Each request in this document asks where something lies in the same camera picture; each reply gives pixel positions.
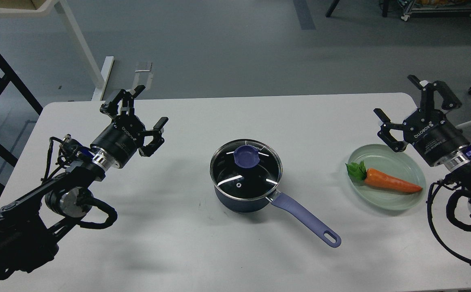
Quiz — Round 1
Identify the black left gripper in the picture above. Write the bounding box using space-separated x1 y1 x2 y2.
90 85 169 169

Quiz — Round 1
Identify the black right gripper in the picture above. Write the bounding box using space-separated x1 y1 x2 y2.
373 75 470 167

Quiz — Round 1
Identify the glass pot lid purple knob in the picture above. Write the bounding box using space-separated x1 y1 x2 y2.
210 139 283 201

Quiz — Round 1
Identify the dark blue pot purple handle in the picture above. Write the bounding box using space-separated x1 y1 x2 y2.
213 178 342 248

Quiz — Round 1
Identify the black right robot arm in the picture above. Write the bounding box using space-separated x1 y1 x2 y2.
374 75 471 266

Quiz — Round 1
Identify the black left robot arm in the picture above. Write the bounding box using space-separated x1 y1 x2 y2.
0 85 168 280

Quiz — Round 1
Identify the pale green glass plate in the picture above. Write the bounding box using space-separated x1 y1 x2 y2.
345 144 426 211

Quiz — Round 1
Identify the orange toy carrot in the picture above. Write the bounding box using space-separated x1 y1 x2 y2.
345 161 422 193

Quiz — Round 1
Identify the metal wheeled cart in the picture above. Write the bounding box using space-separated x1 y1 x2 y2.
380 0 471 21

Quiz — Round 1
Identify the white desk frame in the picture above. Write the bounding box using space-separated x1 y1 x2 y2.
0 0 115 101

